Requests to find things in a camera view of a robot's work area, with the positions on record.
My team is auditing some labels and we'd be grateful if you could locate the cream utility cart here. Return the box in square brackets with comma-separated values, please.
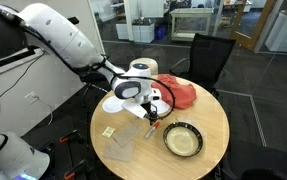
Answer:
[170, 7, 215, 43]

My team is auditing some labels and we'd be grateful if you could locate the blue bin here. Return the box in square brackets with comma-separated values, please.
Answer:
[155, 26, 168, 40]

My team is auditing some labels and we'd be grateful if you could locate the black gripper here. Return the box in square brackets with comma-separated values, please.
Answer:
[142, 101, 160, 126]

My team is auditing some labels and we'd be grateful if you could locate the black robot mounting board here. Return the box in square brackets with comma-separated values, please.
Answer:
[32, 131, 96, 180]

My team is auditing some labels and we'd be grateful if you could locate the large black mesh office chair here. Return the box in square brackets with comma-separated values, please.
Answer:
[168, 32, 237, 98]

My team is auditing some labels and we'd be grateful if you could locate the gray napkin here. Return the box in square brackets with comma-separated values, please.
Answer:
[112, 121, 141, 148]
[102, 139, 137, 163]

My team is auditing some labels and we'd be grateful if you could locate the gray marker with orange cap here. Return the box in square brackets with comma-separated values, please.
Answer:
[144, 120, 161, 140]

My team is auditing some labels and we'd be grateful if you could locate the black wall rail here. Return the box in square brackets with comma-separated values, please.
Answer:
[0, 46, 40, 73]

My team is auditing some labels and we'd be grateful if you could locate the white wall outlet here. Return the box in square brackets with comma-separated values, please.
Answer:
[23, 91, 40, 105]

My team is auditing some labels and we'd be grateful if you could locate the dark bowl with cream inside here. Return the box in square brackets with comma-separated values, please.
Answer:
[162, 121, 204, 158]

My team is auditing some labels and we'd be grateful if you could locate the white outlet cable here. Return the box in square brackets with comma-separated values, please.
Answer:
[36, 95, 54, 126]

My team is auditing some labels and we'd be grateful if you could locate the black clamp with orange handle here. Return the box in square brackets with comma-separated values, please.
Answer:
[62, 159, 94, 180]
[46, 129, 87, 148]

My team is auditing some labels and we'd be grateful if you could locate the large white plate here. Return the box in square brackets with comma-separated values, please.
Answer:
[102, 95, 126, 114]

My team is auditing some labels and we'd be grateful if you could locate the white cabinet with cardboard box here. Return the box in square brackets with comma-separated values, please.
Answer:
[264, 3, 287, 55]

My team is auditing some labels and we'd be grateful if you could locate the red cloth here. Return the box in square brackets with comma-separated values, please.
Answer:
[150, 73, 197, 110]

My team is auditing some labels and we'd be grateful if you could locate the wooden door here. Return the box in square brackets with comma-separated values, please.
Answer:
[230, 0, 279, 52]

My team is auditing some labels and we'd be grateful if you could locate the small white plate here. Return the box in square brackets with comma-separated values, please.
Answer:
[151, 99, 171, 115]

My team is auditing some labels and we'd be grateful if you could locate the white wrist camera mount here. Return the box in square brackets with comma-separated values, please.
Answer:
[120, 99, 150, 120]

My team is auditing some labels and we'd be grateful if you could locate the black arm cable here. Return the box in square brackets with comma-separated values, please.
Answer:
[114, 75, 177, 122]

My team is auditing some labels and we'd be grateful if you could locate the white storage box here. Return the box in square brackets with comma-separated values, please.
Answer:
[115, 22, 156, 44]

